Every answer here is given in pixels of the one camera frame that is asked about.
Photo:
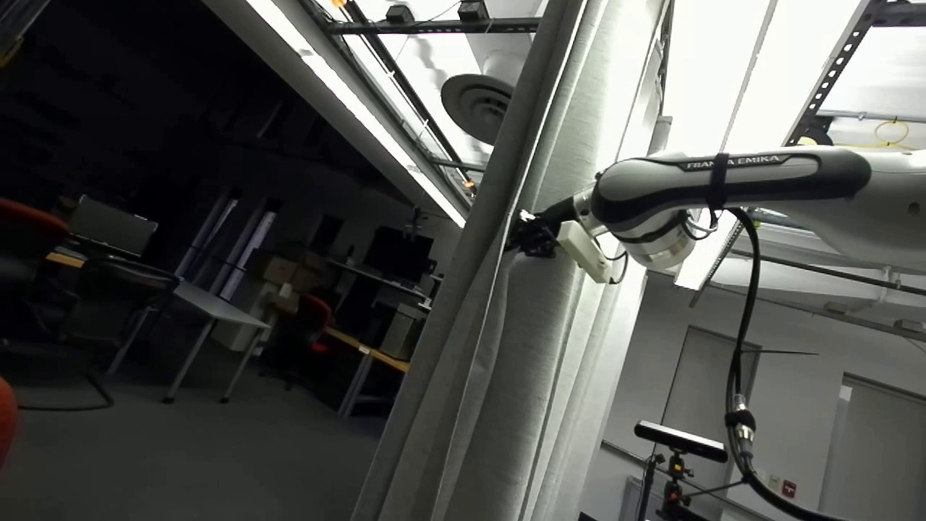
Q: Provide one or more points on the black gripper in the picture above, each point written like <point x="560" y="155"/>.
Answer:
<point x="550" y="232"/>

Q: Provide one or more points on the grey fabric curtain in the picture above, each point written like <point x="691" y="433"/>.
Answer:
<point x="539" y="387"/>

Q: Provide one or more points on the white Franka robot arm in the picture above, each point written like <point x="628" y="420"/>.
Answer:
<point x="772" y="179"/>

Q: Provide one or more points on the round ceiling vent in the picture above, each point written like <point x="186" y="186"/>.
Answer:
<point x="479" y="106"/>

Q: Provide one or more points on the yellow top desk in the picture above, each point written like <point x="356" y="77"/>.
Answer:
<point x="377" y="355"/>

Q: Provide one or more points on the red office chair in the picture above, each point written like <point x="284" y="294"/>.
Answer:
<point x="314" y="319"/>

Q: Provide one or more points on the cardboard box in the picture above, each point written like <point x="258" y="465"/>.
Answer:
<point x="291" y="271"/>

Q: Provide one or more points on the long ceiling light strip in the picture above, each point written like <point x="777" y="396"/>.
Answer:
<point x="336" y="90"/>

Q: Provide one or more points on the grey room door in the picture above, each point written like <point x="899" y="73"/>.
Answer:
<point x="872" y="454"/>
<point x="699" y="407"/>

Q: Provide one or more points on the bright ceiling light panel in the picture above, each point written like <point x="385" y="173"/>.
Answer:
<point x="734" y="77"/>

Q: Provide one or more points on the grey folding table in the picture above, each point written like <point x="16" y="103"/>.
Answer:
<point x="219" y="309"/>

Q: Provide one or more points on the black perforated ceiling truss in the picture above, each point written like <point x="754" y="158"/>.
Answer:
<point x="840" y="69"/>

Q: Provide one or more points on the grey computer monitor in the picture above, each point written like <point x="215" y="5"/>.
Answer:
<point x="113" y="226"/>

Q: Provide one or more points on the round red object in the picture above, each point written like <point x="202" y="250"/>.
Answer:
<point x="6" y="420"/>

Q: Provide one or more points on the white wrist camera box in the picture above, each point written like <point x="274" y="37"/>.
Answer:
<point x="585" y="252"/>

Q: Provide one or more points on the black ceiling rail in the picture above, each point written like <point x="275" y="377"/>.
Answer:
<point x="436" y="28"/>

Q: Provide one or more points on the black stereo camera bar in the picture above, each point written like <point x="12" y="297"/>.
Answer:
<point x="682" y="441"/>

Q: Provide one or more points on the black camera stand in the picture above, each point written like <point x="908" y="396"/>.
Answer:
<point x="678" y="488"/>

